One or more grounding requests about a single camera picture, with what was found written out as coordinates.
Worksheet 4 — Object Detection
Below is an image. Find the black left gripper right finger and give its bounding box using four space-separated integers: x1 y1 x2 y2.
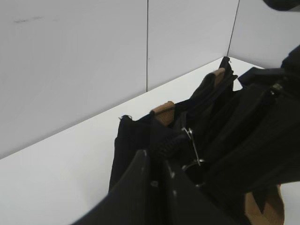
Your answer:
162 159 248 225

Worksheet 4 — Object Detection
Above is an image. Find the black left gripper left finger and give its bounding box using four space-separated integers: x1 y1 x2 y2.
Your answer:
77 150 150 225

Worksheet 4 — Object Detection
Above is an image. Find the silver zipper pull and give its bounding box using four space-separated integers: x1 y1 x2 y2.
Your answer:
181 127 205 171

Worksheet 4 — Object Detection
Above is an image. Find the black canvas tote bag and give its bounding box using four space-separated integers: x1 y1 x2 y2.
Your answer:
109 56 300 225

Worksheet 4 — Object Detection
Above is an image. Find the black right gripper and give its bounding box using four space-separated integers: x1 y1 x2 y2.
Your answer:
263 0 300 11

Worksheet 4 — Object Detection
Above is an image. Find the tan front bag handle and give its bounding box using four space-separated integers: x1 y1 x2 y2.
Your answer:
245 185 285 225

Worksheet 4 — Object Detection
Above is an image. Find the tan bag handle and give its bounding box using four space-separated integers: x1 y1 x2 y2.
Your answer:
245 185 285 225
150 68 225 127

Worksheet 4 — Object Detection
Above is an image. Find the tan rear bag handle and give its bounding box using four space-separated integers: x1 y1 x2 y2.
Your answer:
150 68 225 127

